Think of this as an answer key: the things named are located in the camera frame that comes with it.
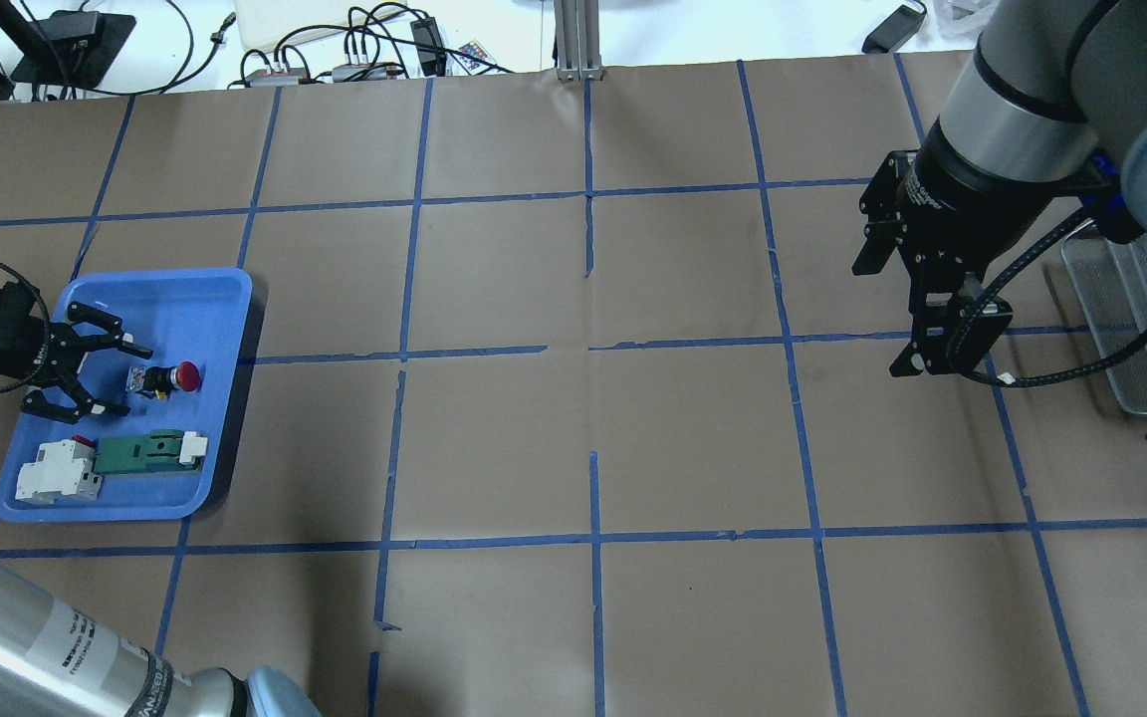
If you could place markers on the red emergency stop button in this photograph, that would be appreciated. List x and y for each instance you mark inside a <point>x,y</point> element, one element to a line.
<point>160,382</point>

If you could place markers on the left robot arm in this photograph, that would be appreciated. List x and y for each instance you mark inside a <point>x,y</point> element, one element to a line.
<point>56,660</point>

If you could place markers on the black power adapter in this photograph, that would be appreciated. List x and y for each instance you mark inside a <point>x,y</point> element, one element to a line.
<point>893,31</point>

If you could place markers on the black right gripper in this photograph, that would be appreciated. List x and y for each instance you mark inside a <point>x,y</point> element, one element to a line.
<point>962,204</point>

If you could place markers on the aluminium profile post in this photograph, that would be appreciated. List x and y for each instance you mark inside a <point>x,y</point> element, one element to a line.
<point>577,40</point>

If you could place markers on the white circuit breaker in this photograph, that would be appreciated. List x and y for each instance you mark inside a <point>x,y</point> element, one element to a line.
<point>63,470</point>

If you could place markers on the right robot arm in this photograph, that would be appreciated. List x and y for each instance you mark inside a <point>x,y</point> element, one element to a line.
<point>1044,132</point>

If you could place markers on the blue plastic tray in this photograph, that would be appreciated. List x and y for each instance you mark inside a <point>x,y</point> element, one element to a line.
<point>194,314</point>

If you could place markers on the black camera stand base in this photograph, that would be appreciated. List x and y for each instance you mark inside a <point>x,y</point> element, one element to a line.
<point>67,49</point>

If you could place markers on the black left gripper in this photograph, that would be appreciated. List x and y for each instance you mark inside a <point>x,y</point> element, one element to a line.
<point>4,334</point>

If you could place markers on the green white terminal block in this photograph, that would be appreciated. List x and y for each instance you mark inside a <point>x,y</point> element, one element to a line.
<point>167,450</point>

